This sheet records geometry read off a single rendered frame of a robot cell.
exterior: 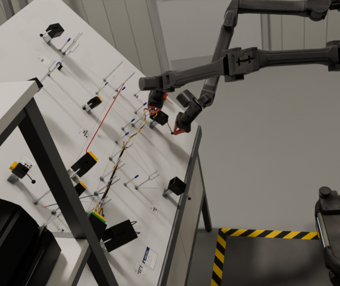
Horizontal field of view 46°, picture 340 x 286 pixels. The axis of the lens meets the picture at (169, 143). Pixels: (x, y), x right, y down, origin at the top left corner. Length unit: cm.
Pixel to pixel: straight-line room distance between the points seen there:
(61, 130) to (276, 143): 222
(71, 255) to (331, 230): 180
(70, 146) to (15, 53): 42
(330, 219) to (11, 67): 188
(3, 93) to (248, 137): 292
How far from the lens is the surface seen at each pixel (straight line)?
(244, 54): 136
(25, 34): 182
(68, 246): 98
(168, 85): 166
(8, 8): 423
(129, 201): 162
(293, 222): 284
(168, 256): 165
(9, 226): 86
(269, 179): 313
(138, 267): 153
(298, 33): 448
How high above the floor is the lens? 215
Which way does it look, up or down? 36 degrees down
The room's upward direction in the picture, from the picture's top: 13 degrees counter-clockwise
